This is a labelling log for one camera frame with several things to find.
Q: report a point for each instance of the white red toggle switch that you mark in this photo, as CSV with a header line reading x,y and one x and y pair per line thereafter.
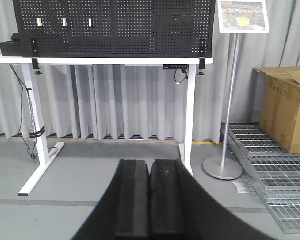
x,y
90,22

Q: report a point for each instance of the left black pegboard clamp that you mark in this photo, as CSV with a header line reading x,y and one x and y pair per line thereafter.
x,y
35,57

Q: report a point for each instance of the right black pegboard clamp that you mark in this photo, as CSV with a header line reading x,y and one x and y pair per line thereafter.
x,y
202,56

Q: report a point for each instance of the sign stand with picture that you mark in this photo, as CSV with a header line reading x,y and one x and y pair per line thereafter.
x,y
236,17

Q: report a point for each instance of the white toggle switch left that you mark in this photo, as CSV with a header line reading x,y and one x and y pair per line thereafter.
x,y
39,22

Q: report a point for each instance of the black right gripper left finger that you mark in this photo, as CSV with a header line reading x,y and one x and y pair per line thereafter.
x,y
123,213

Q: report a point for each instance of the white green toggle switch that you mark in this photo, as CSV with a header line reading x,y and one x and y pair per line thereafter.
x,y
64,22

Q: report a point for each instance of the black perforated pegboard panel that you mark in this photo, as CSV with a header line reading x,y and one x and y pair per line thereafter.
x,y
120,28

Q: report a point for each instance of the black pegboard clamp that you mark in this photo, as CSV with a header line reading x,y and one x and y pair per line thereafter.
x,y
35,57
202,56

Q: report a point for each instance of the white standing desk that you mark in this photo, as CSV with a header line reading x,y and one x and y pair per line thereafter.
x,y
31,82

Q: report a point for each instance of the metal floor grating stack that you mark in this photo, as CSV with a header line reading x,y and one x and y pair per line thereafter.
x,y
273,172

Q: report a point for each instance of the black tray on desk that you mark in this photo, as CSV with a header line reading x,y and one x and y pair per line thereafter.
x,y
12,48

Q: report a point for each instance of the brown cardboard box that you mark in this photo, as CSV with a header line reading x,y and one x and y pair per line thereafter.
x,y
280,112

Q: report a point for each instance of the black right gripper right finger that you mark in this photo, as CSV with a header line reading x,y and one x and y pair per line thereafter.
x,y
180,209

